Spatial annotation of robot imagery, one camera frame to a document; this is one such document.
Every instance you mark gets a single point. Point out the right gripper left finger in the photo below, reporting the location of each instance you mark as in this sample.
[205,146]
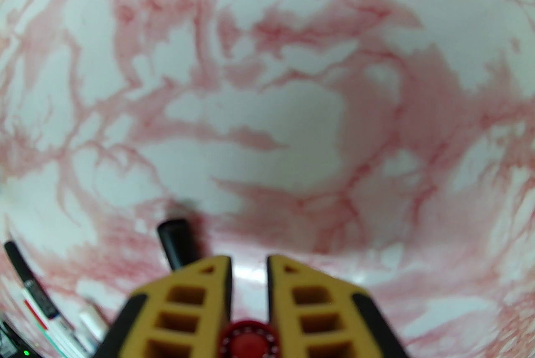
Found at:
[175,306]

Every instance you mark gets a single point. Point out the white whiteboard marker red end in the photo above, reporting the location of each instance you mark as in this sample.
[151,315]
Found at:
[50,327]

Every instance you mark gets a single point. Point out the black pen cap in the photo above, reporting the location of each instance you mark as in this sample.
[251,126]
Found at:
[177,241]

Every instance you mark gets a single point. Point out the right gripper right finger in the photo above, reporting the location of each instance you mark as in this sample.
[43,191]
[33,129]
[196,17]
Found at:
[326,306]

